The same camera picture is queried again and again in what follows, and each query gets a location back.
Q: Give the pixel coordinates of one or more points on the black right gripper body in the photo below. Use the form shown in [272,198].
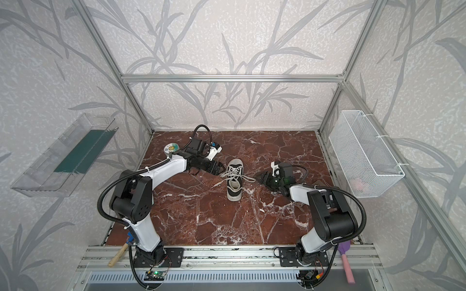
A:
[267,178]

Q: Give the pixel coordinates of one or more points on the purple pink toy shovel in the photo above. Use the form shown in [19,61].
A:
[343,248]

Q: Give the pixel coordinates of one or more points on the blue toy spatula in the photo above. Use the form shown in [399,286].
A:
[122,251]

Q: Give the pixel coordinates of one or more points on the green circuit board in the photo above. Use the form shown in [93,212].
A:
[154,275]

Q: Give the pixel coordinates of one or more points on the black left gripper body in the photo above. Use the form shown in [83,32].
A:
[210,164]

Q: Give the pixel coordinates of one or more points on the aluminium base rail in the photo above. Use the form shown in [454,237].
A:
[260,257]

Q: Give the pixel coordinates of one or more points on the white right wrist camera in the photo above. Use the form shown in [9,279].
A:
[275,168]

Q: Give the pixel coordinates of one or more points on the pink object in basket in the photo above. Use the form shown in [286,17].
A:
[358,185]

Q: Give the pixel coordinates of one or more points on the clear plastic wall tray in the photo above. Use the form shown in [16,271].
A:
[60,169]

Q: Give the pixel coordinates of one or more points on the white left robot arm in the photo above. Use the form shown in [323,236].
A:
[129,200]

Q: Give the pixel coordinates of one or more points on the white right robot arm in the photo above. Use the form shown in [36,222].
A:
[338,216]

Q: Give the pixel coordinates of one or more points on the aluminium horizontal frame bar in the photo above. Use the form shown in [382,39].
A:
[133,78]

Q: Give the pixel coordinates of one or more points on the white wire mesh basket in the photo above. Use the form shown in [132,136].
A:
[362,153]

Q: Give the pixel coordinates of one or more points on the black white canvas sneaker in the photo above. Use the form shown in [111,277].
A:
[235,195]

